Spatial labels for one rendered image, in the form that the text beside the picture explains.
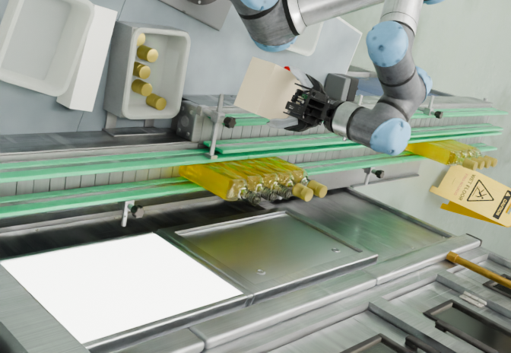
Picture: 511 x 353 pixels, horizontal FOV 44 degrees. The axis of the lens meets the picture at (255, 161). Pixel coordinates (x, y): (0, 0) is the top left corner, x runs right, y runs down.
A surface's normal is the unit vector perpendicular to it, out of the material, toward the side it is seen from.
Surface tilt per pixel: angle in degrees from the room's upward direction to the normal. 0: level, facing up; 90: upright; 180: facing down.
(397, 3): 84
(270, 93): 0
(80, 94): 0
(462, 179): 77
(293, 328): 90
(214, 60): 0
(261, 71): 90
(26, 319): 90
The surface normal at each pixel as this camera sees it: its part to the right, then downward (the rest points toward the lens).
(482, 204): -0.29, -0.34
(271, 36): 0.00, 0.80
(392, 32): -0.40, -0.55
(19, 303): 0.19, -0.94
